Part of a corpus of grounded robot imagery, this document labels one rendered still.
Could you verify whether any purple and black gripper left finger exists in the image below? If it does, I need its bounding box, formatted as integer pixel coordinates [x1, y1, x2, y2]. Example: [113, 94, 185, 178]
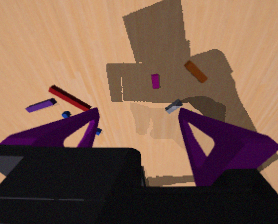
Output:
[0, 107, 100, 147]

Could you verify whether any grey rod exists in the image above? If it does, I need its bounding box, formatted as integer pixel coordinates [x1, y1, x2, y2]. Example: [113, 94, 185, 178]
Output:
[165, 99, 183, 114]

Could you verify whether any red rod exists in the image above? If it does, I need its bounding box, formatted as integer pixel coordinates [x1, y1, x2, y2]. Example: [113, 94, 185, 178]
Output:
[49, 85, 91, 111]

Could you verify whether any orange rod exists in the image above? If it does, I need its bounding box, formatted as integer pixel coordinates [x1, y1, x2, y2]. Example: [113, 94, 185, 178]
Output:
[185, 60, 208, 84]

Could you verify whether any small blue block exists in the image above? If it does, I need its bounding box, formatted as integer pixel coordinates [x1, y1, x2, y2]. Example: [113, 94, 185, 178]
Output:
[61, 111, 71, 118]
[96, 128, 102, 135]

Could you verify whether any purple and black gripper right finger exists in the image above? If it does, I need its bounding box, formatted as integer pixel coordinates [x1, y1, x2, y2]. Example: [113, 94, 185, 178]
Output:
[178, 108, 278, 186]

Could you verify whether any purple rod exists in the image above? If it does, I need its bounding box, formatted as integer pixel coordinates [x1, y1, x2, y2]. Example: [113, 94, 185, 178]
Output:
[25, 98, 57, 113]

